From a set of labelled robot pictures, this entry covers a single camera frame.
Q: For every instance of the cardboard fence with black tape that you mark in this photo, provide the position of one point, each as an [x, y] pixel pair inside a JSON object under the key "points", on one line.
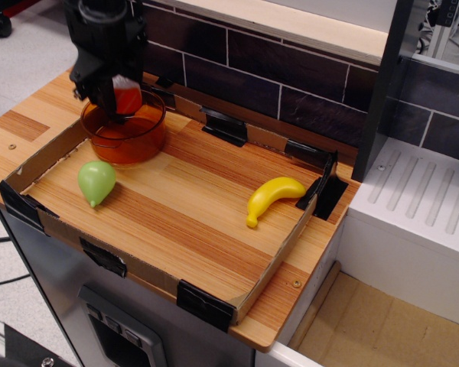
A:
{"points": [[176, 224]]}

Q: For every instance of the yellow toy banana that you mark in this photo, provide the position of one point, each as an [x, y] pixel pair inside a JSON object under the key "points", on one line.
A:
{"points": [[271, 191]]}

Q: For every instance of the white toy sink drainboard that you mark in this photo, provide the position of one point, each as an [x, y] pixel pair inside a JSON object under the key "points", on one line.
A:
{"points": [[412, 193]]}

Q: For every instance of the green toy pear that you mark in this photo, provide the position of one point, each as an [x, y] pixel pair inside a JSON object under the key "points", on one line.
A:
{"points": [[96, 180]]}

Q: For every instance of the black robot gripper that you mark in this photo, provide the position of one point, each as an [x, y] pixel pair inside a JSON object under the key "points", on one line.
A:
{"points": [[109, 37]]}

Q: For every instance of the dark grey vertical post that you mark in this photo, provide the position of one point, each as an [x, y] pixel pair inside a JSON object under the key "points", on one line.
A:
{"points": [[373, 135]]}

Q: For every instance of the transparent orange plastic pot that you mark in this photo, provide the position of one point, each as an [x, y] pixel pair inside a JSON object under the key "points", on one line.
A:
{"points": [[127, 140]]}

